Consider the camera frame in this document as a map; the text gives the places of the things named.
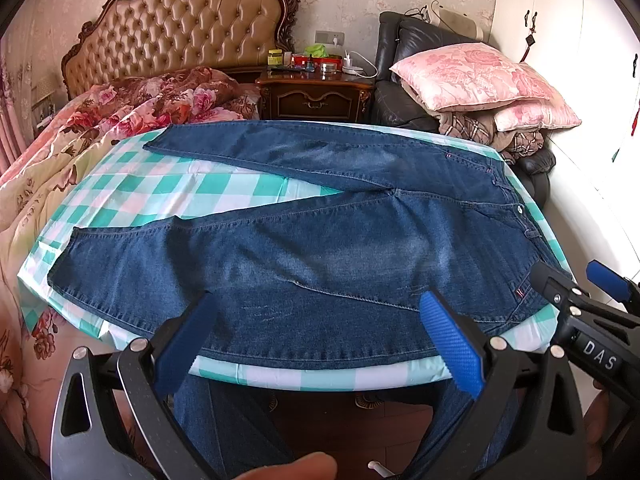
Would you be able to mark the red box on nightstand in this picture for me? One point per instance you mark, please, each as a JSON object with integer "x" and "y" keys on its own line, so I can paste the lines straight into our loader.
{"x": 300, "y": 60}

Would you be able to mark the wall power outlet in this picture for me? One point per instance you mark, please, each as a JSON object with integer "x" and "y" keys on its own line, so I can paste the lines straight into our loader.
{"x": 335, "y": 39}

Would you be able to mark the dark wooden nightstand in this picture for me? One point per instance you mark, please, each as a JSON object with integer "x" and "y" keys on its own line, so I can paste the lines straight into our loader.
{"x": 314, "y": 97}

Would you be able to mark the green crumpled bag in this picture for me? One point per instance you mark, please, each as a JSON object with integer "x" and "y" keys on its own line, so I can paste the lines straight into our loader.
{"x": 316, "y": 51}

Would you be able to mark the right hand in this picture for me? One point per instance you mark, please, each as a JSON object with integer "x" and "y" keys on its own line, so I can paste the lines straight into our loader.
{"x": 596, "y": 420}

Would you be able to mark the white charger with cable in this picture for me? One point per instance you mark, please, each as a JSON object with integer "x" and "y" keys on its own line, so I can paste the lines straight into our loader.
{"x": 356, "y": 64}

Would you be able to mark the blue denim jeans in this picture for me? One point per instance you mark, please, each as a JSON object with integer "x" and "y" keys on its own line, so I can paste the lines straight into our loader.
{"x": 327, "y": 282}

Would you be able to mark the large pink floral pillow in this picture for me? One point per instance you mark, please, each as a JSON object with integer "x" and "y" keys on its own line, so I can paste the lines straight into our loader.
{"x": 470, "y": 64}

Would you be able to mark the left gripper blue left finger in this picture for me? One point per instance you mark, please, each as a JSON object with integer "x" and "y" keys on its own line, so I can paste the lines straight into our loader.
{"x": 177, "y": 342}

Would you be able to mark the operator leg in jeans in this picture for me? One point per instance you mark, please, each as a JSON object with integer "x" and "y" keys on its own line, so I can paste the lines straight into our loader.
{"x": 230, "y": 427}

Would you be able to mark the left hand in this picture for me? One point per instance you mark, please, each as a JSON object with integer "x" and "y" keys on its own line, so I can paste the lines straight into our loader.
{"x": 314, "y": 466}

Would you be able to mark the black leather armchair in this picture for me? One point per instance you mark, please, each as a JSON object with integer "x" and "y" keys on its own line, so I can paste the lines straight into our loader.
{"x": 400, "y": 36}

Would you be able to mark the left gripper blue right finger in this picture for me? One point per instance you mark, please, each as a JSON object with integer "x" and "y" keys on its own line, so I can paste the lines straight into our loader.
{"x": 457, "y": 340}

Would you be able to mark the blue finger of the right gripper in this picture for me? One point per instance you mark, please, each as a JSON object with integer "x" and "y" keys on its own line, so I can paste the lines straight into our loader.
{"x": 551, "y": 284}
{"x": 609, "y": 281}

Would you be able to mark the floral pink bed quilt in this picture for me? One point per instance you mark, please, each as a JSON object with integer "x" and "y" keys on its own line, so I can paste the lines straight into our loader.
{"x": 77, "y": 139}

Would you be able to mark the lower pink pillow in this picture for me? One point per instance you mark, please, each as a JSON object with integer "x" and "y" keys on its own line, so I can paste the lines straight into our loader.
{"x": 554, "y": 114}

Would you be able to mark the tufted tan leather headboard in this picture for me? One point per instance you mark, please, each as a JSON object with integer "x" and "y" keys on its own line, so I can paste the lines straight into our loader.
{"x": 145, "y": 38}

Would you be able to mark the yellow lidded jar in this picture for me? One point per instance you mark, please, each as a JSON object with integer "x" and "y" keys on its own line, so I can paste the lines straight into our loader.
{"x": 275, "y": 57}

